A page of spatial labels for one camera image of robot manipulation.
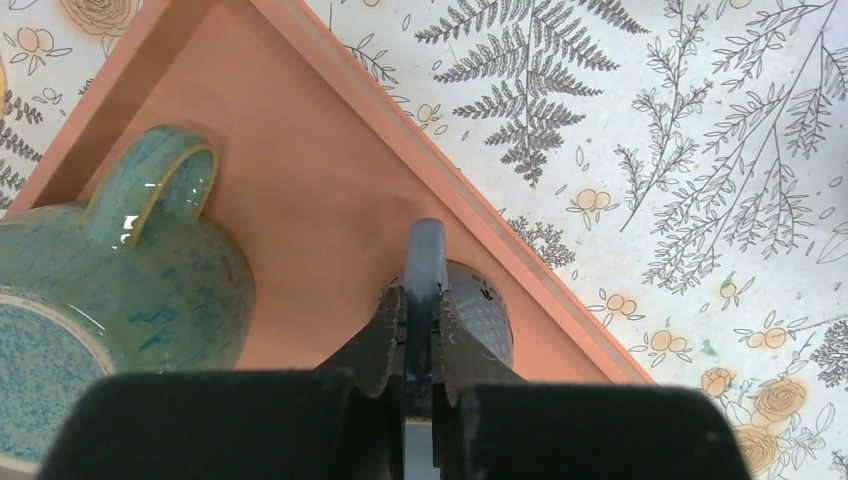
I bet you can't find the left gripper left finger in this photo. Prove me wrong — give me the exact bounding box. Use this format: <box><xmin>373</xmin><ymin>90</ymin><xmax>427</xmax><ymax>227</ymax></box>
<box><xmin>38</xmin><ymin>287</ymin><xmax>407</xmax><ymax>479</ymax></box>

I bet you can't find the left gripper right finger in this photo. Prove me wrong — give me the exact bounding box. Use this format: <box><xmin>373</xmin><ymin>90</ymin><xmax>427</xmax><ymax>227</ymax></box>
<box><xmin>432</xmin><ymin>293</ymin><xmax>749</xmax><ymax>479</ymax></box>

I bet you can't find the teal green glazed mug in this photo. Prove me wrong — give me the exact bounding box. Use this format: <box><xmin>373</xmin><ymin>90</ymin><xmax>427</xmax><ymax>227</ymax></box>
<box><xmin>1</xmin><ymin>125</ymin><xmax>255</xmax><ymax>477</ymax></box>

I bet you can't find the pink rectangular tray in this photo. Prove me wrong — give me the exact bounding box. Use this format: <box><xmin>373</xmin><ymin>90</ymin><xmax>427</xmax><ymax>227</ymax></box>
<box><xmin>12</xmin><ymin>1</ymin><xmax>649</xmax><ymax>383</ymax></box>

